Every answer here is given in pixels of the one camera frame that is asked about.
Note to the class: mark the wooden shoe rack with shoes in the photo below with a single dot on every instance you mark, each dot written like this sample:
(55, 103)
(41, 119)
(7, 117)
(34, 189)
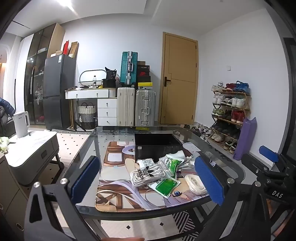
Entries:
(231, 115)

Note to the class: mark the white printed packet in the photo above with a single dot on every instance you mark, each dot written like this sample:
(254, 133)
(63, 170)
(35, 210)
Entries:
(148, 163)

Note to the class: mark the black bag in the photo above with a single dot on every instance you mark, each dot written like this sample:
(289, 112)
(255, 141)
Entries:
(109, 78)

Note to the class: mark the glass display cabinet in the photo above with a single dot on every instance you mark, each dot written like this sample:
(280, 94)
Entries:
(34, 69)

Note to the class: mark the red box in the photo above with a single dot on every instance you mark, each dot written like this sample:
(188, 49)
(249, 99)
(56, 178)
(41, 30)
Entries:
(66, 47)

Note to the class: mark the purple yoga mat bag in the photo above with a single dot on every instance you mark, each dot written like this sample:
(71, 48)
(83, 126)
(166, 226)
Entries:
(246, 139)

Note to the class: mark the white electric kettle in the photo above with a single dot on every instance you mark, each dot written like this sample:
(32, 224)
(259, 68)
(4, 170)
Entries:
(20, 125)

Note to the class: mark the blue puffer jacket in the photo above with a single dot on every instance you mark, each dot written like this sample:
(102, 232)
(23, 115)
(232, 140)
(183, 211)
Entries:
(5, 106)

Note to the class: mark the grey side table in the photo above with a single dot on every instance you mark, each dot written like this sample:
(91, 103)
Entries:
(32, 153)

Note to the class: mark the woven laundry basket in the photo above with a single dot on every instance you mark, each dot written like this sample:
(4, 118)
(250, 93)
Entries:
(86, 115)

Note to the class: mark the glass table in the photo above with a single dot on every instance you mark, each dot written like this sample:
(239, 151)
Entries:
(115, 134)

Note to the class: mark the white dotted rug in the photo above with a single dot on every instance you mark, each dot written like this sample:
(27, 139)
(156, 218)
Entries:
(69, 143)

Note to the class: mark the yellow and black box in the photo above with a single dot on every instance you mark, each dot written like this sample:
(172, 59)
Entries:
(145, 85)

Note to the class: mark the white dresser with drawers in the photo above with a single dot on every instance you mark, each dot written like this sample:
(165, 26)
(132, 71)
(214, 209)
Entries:
(106, 111)

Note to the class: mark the grey drawer cabinet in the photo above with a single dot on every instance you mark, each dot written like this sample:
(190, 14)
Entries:
(9, 192)

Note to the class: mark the printed desk mat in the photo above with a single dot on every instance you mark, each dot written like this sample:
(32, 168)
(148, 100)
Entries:
(115, 160)

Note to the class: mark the cream suitcase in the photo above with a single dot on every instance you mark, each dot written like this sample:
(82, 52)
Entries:
(126, 106)

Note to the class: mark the silver suitcase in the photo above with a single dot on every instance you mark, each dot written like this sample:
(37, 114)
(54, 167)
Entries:
(145, 107)

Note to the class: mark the black shoe box stack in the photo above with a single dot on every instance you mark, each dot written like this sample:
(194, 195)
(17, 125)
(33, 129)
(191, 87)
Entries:
(143, 71)

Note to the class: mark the black storage box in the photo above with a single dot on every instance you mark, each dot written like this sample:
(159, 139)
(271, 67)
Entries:
(157, 148)

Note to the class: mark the white fabric band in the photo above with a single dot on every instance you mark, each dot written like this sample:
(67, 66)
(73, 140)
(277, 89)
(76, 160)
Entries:
(195, 184)

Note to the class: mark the green packet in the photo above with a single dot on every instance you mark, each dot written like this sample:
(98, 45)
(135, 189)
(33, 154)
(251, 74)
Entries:
(172, 163)
(165, 185)

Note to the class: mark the oval mirror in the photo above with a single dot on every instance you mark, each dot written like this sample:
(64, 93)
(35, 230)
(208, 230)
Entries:
(89, 75)

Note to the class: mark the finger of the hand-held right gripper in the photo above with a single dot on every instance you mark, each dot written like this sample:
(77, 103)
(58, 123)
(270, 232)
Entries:
(268, 153)
(251, 162)

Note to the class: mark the flat cardboard box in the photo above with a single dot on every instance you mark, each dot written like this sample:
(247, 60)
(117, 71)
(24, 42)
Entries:
(74, 49)

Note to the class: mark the teal suitcase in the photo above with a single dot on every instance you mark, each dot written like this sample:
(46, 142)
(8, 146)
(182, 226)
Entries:
(128, 69)

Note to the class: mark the white socks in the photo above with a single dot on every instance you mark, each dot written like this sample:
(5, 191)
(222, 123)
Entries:
(143, 175)

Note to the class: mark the wooden door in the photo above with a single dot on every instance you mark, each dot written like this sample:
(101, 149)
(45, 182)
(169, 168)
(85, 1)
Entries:
(178, 60)

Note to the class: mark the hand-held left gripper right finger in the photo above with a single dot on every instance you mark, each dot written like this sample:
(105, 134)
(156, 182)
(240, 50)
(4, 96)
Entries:
(209, 179)

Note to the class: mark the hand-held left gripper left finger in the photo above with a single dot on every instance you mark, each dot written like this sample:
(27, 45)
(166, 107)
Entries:
(85, 179)

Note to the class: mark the clear water bottle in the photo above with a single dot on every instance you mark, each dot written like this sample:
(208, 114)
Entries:
(94, 82)

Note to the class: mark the grey refrigerator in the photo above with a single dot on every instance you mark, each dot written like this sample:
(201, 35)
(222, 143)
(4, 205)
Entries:
(57, 92)

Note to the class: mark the white flowers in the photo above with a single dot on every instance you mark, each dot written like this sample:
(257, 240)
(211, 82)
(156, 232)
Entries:
(3, 142)

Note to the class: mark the pile of shoes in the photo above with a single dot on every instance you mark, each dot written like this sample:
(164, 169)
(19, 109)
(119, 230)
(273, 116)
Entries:
(201, 129)

